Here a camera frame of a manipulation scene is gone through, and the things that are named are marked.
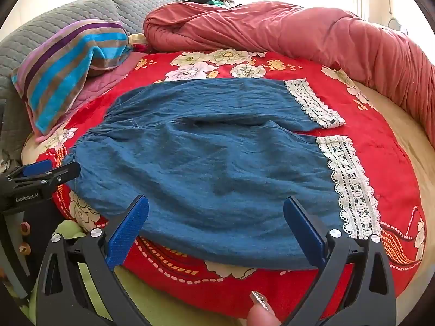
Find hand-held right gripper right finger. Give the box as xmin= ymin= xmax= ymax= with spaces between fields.
xmin=283 ymin=196 xmax=397 ymax=326

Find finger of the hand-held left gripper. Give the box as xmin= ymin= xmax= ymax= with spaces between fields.
xmin=36 ymin=162 xmax=81 ymax=187
xmin=6 ymin=161 xmax=55 ymax=181

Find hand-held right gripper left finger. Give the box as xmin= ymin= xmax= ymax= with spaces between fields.
xmin=36 ymin=195 xmax=160 ymax=326

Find blue pants with lace trim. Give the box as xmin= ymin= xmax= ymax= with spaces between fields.
xmin=64 ymin=78 xmax=383 ymax=269

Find person's left hand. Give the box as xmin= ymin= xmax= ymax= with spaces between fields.
xmin=18 ymin=221 xmax=33 ymax=257

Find person's right hand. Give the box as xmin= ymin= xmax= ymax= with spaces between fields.
xmin=246 ymin=290 xmax=282 ymax=326

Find crumpled grey cloth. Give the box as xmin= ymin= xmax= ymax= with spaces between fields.
xmin=0 ymin=151 xmax=21 ymax=174

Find green fleece blanket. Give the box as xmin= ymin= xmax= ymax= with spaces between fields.
xmin=27 ymin=219 xmax=238 ymax=326

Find red floral blanket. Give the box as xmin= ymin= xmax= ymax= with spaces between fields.
xmin=36 ymin=49 xmax=427 ymax=323

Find striped pillow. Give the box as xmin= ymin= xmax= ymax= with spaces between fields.
xmin=11 ymin=20 xmax=133 ymax=136

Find large grey quilted pillow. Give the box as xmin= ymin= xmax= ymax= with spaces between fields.
xmin=0 ymin=0 xmax=130 ymax=164

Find beige bed sheet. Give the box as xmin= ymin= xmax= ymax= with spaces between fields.
xmin=353 ymin=81 xmax=435 ymax=272

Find yellow floral cloth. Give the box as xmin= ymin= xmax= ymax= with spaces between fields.
xmin=128 ymin=33 xmax=151 ymax=47

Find small grey quilted pillow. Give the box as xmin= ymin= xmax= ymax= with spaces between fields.
xmin=109 ymin=0 xmax=186 ymax=38

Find pink-red duvet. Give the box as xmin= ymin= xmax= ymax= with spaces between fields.
xmin=143 ymin=1 xmax=435 ymax=136

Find pile of clothes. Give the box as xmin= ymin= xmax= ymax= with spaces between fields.
xmin=185 ymin=0 xmax=243 ymax=9

